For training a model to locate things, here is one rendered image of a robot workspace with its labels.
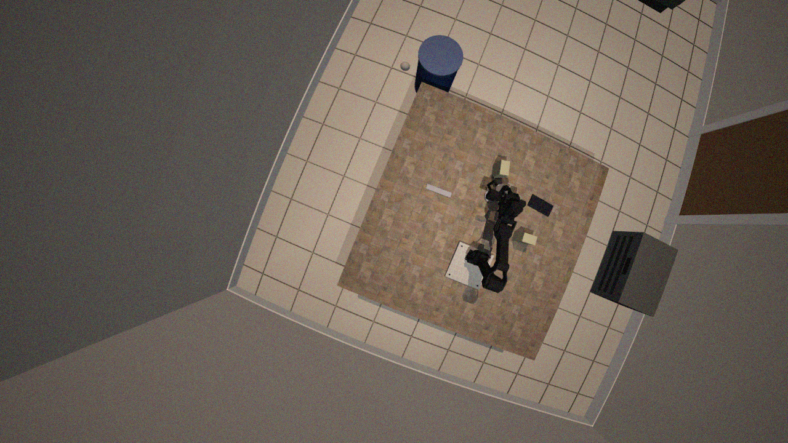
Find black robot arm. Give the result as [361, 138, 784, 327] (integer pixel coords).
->
[465, 192, 523, 293]

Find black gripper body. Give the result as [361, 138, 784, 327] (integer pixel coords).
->
[486, 189, 526, 211]

